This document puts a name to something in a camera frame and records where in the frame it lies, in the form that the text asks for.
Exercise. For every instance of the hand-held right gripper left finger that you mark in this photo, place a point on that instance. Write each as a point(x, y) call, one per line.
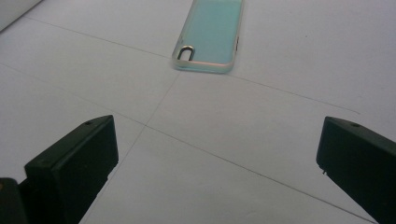
point(71, 168)

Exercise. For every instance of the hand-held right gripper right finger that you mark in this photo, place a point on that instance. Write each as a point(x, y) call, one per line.
point(361, 161)

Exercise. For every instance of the iridescent phone case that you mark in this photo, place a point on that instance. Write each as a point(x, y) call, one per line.
point(211, 34)

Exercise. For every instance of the white board sheet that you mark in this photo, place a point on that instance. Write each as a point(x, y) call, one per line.
point(233, 130)

